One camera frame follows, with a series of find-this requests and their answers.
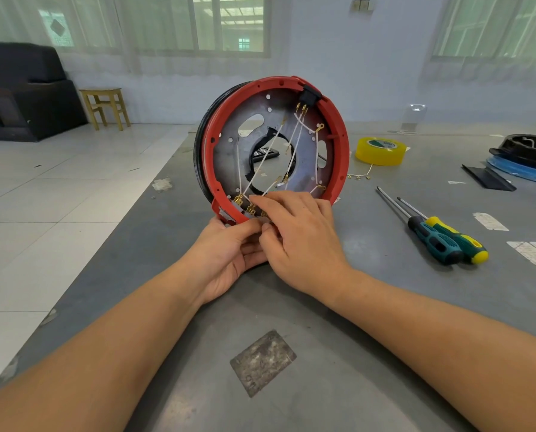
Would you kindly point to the person's right hand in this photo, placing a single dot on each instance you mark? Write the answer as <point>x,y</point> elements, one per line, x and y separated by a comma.
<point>308,251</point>

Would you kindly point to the person's left hand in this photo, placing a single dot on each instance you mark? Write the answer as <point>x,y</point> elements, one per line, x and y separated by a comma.
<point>214,265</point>

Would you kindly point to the black metal round plate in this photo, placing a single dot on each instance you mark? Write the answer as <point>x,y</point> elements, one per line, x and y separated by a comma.
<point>227,152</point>

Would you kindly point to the dark green black screwdriver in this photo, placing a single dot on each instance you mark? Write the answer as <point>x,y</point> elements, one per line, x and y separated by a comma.
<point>439,247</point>

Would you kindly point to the small black plug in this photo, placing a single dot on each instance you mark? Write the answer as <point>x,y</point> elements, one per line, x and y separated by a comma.
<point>308,96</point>

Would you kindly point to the person's left forearm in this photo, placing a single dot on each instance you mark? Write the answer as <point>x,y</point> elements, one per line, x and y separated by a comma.
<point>83,364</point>

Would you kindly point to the person's right forearm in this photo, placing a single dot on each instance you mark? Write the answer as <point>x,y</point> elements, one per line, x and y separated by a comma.
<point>452,355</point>

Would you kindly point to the black bit set case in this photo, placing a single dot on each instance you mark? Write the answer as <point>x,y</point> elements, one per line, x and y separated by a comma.
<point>265,153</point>

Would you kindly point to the yellow tape roll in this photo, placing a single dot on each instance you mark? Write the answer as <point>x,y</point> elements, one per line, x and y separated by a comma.
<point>380,158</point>

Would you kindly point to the clear acrylic stand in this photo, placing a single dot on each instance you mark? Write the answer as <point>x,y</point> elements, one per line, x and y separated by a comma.
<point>407,127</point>

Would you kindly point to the black flat plate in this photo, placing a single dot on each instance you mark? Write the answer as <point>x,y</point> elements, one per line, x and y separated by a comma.
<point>488,178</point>

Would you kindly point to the wooden stool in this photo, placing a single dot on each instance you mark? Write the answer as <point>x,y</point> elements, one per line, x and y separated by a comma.
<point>102,92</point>

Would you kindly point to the wide sheer curtain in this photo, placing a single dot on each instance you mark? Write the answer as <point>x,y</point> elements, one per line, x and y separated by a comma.
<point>164,65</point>

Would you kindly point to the black round housing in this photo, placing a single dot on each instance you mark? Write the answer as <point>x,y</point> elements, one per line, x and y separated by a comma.
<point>524,155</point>

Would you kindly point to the black armchair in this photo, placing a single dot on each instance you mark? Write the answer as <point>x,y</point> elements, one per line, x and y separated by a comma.
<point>34,107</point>

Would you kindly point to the wide window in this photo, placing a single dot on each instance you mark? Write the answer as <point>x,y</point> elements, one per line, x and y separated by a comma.
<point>232,22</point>

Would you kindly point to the narrow sheer curtain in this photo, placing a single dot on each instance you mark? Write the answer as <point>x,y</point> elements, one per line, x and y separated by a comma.
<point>479,71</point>

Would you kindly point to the narrow window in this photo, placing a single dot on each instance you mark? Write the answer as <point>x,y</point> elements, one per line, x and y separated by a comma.
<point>493,26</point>

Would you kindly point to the wall switch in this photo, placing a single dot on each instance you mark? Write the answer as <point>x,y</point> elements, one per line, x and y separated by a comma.
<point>362,5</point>

